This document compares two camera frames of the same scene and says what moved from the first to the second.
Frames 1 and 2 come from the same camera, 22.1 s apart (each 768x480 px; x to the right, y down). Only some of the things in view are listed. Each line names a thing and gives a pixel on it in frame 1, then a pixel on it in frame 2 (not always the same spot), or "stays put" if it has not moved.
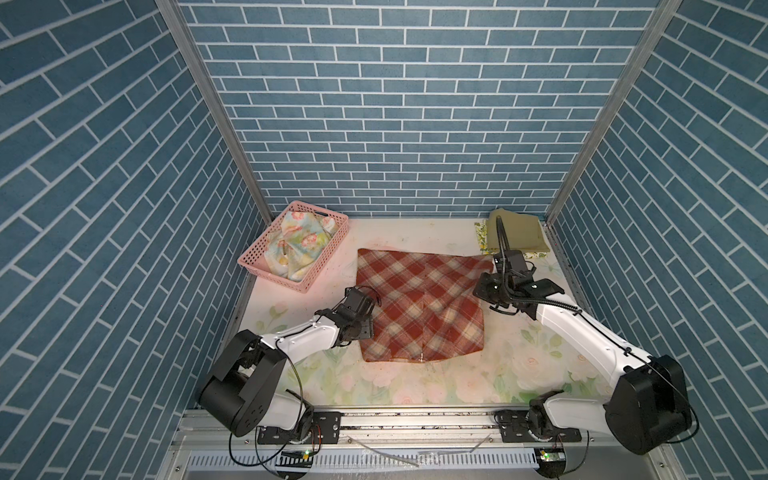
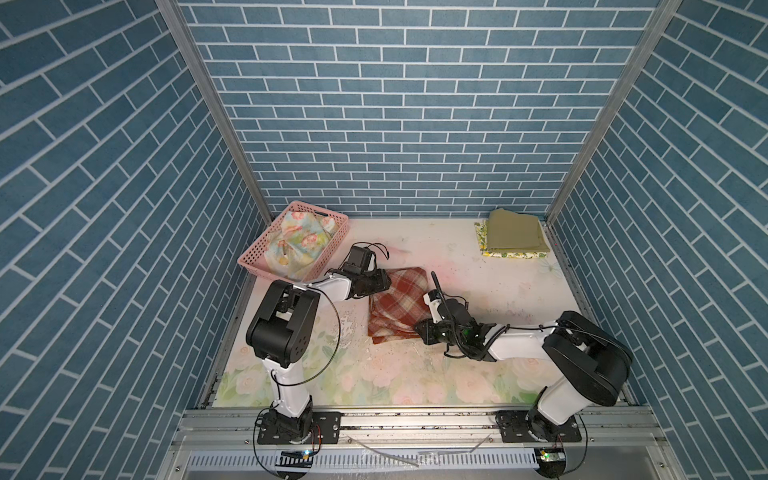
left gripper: [368, 326] → [380, 280]
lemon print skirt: [481, 228] stays put
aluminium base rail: [458, 445] stays put
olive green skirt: [522, 232] stays put
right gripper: [482, 287] → [425, 330]
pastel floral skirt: [302, 235] stays put
